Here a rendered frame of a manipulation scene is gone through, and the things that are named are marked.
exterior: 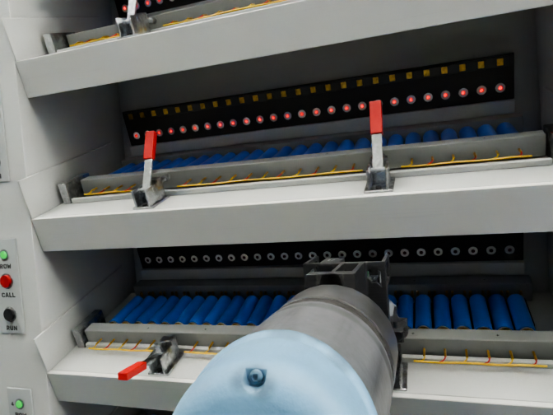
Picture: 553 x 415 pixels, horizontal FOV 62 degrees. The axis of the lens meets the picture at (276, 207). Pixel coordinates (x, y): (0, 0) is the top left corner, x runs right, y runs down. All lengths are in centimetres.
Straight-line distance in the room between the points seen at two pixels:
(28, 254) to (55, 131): 17
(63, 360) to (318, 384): 53
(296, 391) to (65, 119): 59
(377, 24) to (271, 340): 34
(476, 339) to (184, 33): 44
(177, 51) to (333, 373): 42
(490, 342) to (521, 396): 6
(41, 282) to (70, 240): 7
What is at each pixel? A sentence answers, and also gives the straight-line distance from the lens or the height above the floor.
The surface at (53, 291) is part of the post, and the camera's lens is 68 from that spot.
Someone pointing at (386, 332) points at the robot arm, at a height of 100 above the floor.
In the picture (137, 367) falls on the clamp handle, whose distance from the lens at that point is 54.
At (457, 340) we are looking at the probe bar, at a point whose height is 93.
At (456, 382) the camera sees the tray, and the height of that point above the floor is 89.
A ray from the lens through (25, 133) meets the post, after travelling 66.
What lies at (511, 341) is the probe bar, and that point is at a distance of 53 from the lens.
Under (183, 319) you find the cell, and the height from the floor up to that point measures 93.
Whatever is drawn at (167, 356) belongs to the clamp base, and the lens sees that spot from 58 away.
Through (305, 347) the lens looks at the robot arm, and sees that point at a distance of 21.
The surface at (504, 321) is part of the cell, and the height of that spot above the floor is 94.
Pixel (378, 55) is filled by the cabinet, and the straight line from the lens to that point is 67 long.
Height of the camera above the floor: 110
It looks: 2 degrees down
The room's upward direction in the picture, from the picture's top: 5 degrees counter-clockwise
